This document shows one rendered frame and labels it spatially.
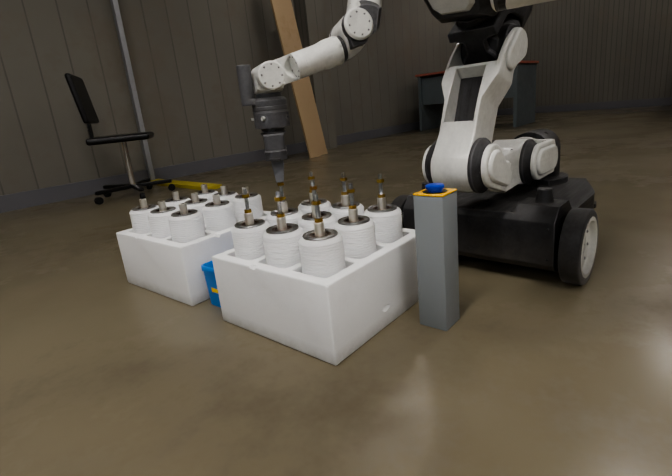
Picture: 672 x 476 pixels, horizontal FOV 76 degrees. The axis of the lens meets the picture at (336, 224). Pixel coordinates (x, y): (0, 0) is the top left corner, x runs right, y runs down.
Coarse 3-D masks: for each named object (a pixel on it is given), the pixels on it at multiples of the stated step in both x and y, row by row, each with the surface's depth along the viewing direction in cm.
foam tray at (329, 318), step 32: (224, 256) 107; (384, 256) 98; (224, 288) 108; (256, 288) 99; (288, 288) 91; (320, 288) 85; (352, 288) 90; (384, 288) 99; (416, 288) 111; (256, 320) 103; (288, 320) 94; (320, 320) 87; (352, 320) 91; (384, 320) 101; (320, 352) 90; (352, 352) 92
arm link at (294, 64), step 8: (288, 56) 108; (296, 56) 105; (280, 64) 110; (288, 64) 110; (296, 64) 106; (304, 64) 106; (288, 72) 111; (296, 72) 109; (304, 72) 107; (288, 80) 111; (296, 80) 110
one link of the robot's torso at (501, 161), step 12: (492, 144) 108; (504, 144) 136; (516, 144) 134; (528, 144) 133; (492, 156) 106; (504, 156) 124; (516, 156) 130; (528, 156) 132; (492, 168) 106; (504, 168) 112; (516, 168) 131; (528, 168) 132; (492, 180) 108; (504, 180) 113; (516, 180) 132; (528, 180) 135; (504, 192) 120
